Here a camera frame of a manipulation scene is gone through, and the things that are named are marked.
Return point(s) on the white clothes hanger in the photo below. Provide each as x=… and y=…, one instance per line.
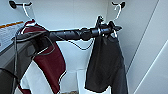
x=117, y=11

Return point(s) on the black garment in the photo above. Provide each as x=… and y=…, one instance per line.
x=105, y=63

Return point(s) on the white wardrobe door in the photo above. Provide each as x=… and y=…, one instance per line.
x=153, y=60

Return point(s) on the black wardrobe hook peg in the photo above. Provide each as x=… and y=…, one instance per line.
x=15, y=4
x=120, y=4

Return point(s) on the white wardrobe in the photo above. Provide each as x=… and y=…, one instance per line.
x=66, y=16

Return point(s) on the white inner drawer unit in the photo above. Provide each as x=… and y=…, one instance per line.
x=75, y=81

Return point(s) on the maroon garment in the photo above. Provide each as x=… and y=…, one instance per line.
x=50, y=63

